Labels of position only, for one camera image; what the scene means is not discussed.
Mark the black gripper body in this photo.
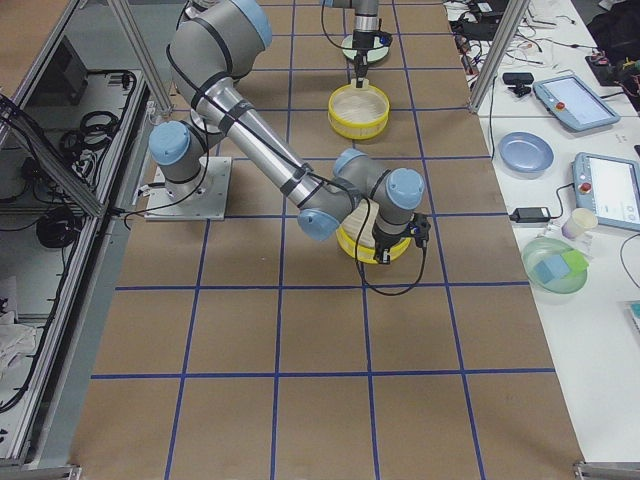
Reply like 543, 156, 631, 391
352, 30, 379, 55
372, 227, 410, 255

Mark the white bun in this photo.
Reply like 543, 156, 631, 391
349, 78, 370, 91

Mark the yellow steamer basket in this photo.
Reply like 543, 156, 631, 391
335, 197, 414, 264
328, 82, 390, 140

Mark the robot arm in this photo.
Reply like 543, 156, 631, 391
149, 1, 430, 264
320, 0, 381, 89

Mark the light green plate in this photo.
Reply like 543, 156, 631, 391
341, 35, 389, 63

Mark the black power adapter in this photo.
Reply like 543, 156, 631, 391
509, 207, 552, 224

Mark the black webcam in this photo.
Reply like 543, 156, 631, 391
502, 72, 534, 98

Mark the green glass bowl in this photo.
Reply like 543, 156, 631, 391
522, 237, 589, 294

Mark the blue plate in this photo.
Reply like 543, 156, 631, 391
498, 132, 554, 179

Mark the blue sponge block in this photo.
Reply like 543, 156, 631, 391
533, 254, 568, 284

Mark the green sponge block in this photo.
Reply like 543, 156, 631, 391
561, 249, 589, 277

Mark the paper cup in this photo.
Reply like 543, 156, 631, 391
561, 207, 598, 239

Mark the teach pendant far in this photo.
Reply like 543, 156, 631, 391
532, 75, 620, 132

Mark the teach pendant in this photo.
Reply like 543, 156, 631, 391
572, 152, 639, 232
532, 75, 620, 132

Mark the teach pendant near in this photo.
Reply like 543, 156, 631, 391
572, 152, 639, 232

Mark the white cloth rag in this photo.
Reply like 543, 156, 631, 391
1, 311, 37, 375

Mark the aluminium frame post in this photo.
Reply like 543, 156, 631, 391
468, 0, 530, 114

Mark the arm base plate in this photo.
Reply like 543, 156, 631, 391
144, 156, 232, 221

